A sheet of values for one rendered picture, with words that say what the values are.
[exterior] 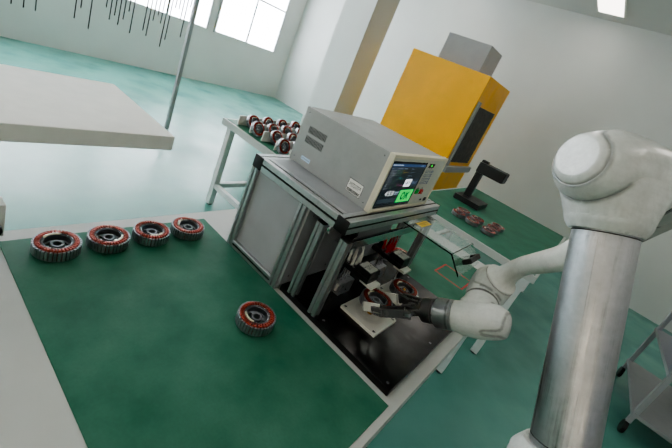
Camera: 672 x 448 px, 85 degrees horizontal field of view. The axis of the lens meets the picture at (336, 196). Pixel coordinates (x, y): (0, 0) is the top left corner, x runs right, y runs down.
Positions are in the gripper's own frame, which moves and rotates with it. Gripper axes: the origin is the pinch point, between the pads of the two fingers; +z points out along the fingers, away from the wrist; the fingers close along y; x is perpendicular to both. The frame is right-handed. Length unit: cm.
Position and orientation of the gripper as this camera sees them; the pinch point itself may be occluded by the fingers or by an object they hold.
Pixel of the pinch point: (376, 301)
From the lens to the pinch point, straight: 130.3
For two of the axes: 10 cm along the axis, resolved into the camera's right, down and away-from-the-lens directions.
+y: 5.8, -0.7, 8.1
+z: -8.2, 0.0, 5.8
